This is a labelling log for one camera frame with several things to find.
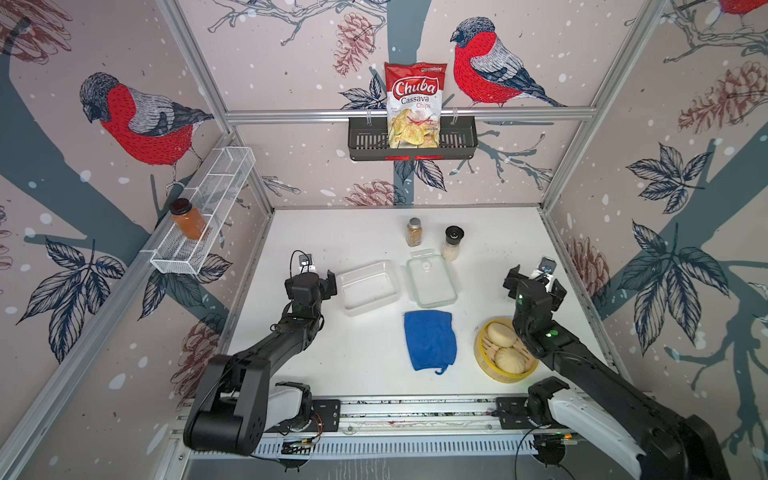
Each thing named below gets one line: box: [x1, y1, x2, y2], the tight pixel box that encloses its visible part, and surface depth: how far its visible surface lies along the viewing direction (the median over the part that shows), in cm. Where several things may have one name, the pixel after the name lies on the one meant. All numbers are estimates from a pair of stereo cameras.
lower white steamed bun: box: [495, 347, 525, 374], surface depth 78 cm
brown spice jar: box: [406, 217, 423, 247], surface depth 107 cm
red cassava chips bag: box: [384, 62, 448, 149], surface depth 87 cm
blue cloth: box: [404, 310, 457, 375], surface depth 86 cm
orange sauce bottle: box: [170, 198, 206, 240], surface depth 69 cm
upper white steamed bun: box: [487, 322, 517, 347], surface depth 81 cm
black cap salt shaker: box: [442, 225, 465, 261], surface depth 100 cm
